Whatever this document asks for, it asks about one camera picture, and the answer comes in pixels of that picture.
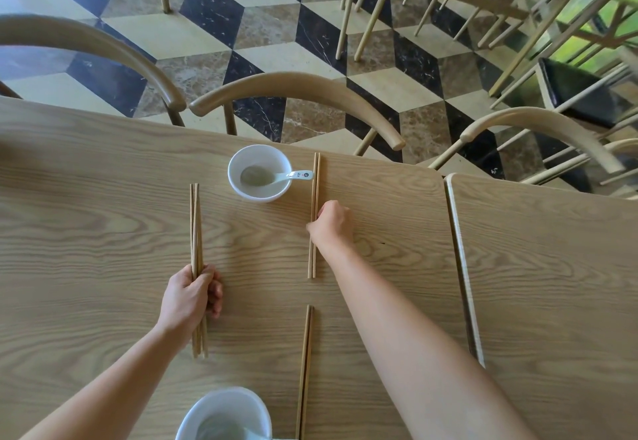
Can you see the person's left hand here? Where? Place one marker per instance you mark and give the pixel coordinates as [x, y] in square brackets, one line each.
[184, 305]

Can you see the person's right hand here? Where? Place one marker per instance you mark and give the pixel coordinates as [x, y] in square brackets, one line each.
[334, 225]

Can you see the pale green ceramic spoon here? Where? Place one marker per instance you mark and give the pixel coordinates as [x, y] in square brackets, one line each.
[219, 427]
[299, 175]

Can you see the bundle of wooden chopsticks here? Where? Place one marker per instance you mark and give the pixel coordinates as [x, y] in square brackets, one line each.
[199, 235]

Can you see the white ceramic bowl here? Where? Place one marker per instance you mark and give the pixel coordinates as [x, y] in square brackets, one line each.
[259, 155]
[224, 397]

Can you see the person's left forearm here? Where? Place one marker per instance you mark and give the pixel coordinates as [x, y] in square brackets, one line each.
[109, 395]

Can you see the person's right forearm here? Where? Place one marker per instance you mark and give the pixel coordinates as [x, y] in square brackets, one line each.
[423, 355]

